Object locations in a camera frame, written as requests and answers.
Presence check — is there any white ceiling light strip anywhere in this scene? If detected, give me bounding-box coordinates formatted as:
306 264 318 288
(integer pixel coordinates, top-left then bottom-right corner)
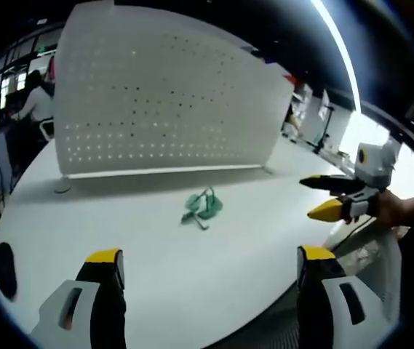
310 0 362 113

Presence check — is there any black round desk grommet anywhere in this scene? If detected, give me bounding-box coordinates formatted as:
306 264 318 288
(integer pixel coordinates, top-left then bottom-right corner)
0 241 18 301

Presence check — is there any white perforated divider panel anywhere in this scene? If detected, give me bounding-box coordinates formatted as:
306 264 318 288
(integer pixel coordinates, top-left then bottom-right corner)
52 0 295 180

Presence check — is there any black electric scooter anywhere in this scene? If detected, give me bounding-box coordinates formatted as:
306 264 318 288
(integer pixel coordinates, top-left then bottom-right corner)
310 105 337 153

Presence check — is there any green hook assembly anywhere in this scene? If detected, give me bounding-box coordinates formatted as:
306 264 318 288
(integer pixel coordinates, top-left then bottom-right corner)
180 209 211 231

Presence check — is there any person's right hand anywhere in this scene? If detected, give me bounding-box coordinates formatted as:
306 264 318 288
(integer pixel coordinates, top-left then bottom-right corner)
372 188 414 228

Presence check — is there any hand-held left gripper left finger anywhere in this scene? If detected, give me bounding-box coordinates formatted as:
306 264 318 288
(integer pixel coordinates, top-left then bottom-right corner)
28 248 127 349

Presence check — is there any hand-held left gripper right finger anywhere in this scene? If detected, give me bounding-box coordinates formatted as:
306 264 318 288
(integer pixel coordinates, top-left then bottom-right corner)
296 244 383 349

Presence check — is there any white mesh office chair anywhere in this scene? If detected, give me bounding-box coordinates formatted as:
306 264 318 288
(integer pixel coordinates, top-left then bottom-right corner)
332 217 402 323

